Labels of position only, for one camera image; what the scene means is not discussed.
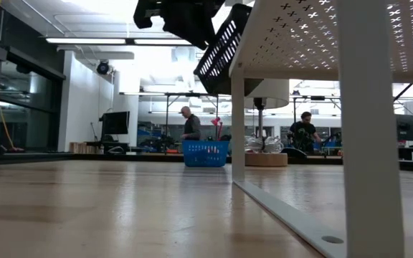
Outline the black slotted plastic basket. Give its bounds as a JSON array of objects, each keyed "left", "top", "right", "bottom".
[{"left": 193, "top": 3, "right": 265, "bottom": 97}]

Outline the white perforated metal shelf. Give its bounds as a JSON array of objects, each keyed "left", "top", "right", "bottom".
[{"left": 229, "top": 0, "right": 413, "bottom": 258}]

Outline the round black ceiling fixture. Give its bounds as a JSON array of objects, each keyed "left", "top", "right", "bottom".
[{"left": 95, "top": 59, "right": 111, "bottom": 76}]

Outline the ceiling light strip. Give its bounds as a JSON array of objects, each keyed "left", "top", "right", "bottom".
[{"left": 44, "top": 37, "right": 193, "bottom": 47}]

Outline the person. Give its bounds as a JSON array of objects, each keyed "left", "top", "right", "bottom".
[
  {"left": 179, "top": 105, "right": 203, "bottom": 141},
  {"left": 287, "top": 110, "right": 323, "bottom": 153}
]

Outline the pink-red background object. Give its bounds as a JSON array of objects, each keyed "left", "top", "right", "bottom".
[{"left": 210, "top": 116, "right": 224, "bottom": 141}]

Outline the small black monitor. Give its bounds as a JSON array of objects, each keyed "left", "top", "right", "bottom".
[{"left": 98, "top": 110, "right": 130, "bottom": 135}]

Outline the blue slotted plastic basket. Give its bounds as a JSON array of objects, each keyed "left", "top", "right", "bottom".
[{"left": 181, "top": 139, "right": 230, "bottom": 168}]

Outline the wooden block stack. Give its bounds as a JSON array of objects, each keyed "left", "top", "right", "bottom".
[{"left": 69, "top": 141, "right": 88, "bottom": 155}]

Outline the thin black diagonal pole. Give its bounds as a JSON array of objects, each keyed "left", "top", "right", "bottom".
[{"left": 392, "top": 82, "right": 413, "bottom": 103}]

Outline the large black monitor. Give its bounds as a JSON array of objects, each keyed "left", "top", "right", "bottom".
[{"left": 396, "top": 113, "right": 413, "bottom": 142}]

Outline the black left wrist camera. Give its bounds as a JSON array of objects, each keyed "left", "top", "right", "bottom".
[{"left": 133, "top": 0, "right": 164, "bottom": 30}]

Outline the clear coiled lamp cord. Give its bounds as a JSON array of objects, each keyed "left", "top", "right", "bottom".
[{"left": 245, "top": 135, "right": 285, "bottom": 155}]

